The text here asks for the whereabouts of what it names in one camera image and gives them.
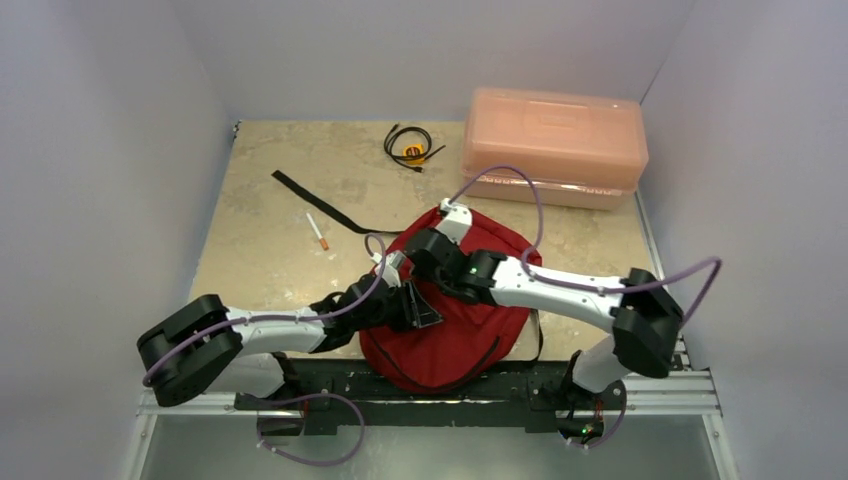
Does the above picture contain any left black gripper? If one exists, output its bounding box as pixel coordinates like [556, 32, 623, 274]
[352, 280, 439, 334]

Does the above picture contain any red student backpack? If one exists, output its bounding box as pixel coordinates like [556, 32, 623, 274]
[271, 170, 546, 396]

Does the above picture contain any white orange pen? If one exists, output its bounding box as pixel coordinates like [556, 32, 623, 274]
[306, 212, 329, 251]

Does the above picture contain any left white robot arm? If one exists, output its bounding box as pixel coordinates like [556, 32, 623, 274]
[137, 273, 444, 407]

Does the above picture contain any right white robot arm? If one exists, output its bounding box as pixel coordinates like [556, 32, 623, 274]
[403, 228, 683, 407]

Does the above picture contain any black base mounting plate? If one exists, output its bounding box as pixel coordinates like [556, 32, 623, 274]
[165, 356, 654, 437]

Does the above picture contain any translucent orange plastic box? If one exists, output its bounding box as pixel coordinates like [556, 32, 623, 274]
[460, 88, 649, 211]

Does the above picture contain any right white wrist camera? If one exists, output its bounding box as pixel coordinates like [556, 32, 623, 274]
[435, 198, 473, 245]

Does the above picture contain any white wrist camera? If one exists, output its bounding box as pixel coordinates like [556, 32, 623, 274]
[378, 251, 407, 288]
[435, 198, 473, 245]

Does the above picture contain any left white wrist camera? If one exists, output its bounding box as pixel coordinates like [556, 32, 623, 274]
[378, 251, 407, 288]

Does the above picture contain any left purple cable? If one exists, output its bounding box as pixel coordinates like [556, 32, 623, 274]
[142, 233, 389, 389]

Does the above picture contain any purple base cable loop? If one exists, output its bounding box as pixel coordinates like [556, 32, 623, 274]
[255, 393, 367, 468]

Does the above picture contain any black cable with orange tag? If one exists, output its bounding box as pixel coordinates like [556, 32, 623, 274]
[383, 123, 446, 174]

